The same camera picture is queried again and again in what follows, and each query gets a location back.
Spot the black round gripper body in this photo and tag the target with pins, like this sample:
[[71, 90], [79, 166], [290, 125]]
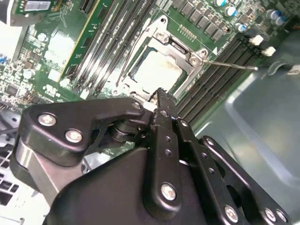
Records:
[[105, 192]]

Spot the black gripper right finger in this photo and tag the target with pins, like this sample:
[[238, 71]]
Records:
[[211, 182]]

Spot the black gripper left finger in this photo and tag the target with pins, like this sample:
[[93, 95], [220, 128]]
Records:
[[70, 117]]

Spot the silver square CPU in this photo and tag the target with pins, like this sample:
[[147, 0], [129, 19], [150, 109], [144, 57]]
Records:
[[154, 70]]

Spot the metal socket cover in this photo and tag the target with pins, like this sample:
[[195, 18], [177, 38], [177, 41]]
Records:
[[181, 59]]

